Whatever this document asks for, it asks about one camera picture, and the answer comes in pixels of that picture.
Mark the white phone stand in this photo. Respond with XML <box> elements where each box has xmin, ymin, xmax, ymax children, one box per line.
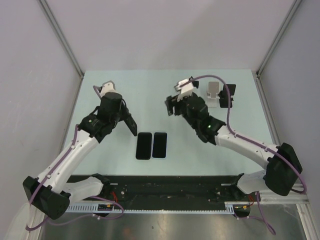
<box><xmin>205</xmin><ymin>81</ymin><xmax>220</xmax><ymax>108</ymax></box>

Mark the black phone stand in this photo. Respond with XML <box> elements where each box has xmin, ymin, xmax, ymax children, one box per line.
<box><xmin>218</xmin><ymin>84</ymin><xmax>237</xmax><ymax>108</ymax></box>

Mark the black phone light blue case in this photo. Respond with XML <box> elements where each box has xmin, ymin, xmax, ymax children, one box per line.
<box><xmin>152</xmin><ymin>132</ymin><xmax>168</xmax><ymax>159</ymax></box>

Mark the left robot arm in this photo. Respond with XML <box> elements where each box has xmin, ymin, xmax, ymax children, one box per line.
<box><xmin>22</xmin><ymin>92</ymin><xmax>138</xmax><ymax>220</ymax></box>

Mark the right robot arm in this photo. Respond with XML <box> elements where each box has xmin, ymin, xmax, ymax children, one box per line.
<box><xmin>165</xmin><ymin>93</ymin><xmax>302</xmax><ymax>201</ymax></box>

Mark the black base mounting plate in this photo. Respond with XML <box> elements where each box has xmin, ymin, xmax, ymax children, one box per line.
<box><xmin>64</xmin><ymin>174</ymin><xmax>263</xmax><ymax>211</ymax></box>

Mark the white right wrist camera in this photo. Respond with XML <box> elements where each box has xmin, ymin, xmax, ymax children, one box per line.
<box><xmin>174</xmin><ymin>77</ymin><xmax>199</xmax><ymax>102</ymax></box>

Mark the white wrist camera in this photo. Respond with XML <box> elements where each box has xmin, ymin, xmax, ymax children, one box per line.
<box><xmin>99</xmin><ymin>80</ymin><xmax>117</xmax><ymax>98</ymax></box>
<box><xmin>174</xmin><ymin>77</ymin><xmax>199</xmax><ymax>102</ymax></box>

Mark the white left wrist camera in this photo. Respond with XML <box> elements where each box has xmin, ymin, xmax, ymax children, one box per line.
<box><xmin>99</xmin><ymin>80</ymin><xmax>117</xmax><ymax>98</ymax></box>

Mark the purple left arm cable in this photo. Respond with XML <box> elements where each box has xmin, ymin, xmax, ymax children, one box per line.
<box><xmin>25</xmin><ymin>84</ymin><xmax>126</xmax><ymax>232</ymax></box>

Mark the left aluminium frame post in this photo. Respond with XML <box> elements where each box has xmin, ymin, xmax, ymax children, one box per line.
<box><xmin>37</xmin><ymin>0</ymin><xmax>85</xmax><ymax>77</ymax></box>

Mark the aluminium frame post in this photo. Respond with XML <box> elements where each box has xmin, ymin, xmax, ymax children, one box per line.
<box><xmin>37</xmin><ymin>0</ymin><xmax>85</xmax><ymax>77</ymax></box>
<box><xmin>257</xmin><ymin>0</ymin><xmax>303</xmax><ymax>76</ymax></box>

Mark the white slotted cable duct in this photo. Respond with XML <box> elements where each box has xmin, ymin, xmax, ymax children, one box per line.
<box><xmin>66</xmin><ymin>201</ymin><xmax>251</xmax><ymax>215</ymax></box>

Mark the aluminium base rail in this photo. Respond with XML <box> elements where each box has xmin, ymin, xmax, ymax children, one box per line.
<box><xmin>259</xmin><ymin>189</ymin><xmax>309</xmax><ymax>205</ymax></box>

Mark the right aluminium frame post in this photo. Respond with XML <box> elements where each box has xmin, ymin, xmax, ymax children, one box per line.
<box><xmin>257</xmin><ymin>0</ymin><xmax>303</xmax><ymax>76</ymax></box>

